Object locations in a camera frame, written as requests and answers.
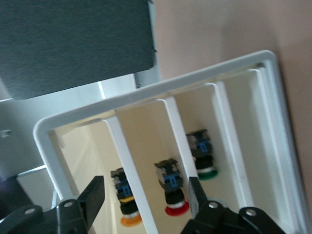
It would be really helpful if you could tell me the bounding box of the white drawer with dividers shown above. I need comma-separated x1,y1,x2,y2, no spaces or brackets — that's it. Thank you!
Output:
33,50,312,234

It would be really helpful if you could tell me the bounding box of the green round push button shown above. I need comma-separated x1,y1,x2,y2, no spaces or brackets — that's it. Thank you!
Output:
185,129,219,181

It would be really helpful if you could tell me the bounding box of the red round push button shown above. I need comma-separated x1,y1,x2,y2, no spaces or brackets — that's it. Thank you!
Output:
154,158,190,217

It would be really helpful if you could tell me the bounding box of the brown table cover sheet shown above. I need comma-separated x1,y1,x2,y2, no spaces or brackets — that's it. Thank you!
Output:
152,0,312,234

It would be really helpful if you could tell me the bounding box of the white drawer cabinet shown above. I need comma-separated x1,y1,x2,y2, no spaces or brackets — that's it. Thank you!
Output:
0,0,162,210

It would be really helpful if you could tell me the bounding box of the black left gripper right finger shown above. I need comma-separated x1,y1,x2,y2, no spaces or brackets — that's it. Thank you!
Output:
180,176,286,234

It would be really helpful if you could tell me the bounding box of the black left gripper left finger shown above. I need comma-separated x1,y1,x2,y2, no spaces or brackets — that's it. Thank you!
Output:
0,175,106,234

